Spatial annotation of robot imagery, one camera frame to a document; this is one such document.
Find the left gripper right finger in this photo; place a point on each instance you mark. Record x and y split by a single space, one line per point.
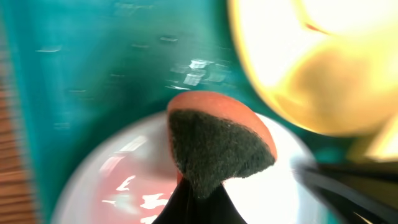
355 193

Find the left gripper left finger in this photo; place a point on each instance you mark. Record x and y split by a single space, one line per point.
184 207

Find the light blue plate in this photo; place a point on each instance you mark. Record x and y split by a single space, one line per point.
130 178

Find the yellow-green plate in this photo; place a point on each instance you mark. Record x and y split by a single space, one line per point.
329 67

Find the teal plastic tray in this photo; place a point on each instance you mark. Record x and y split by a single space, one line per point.
85 69

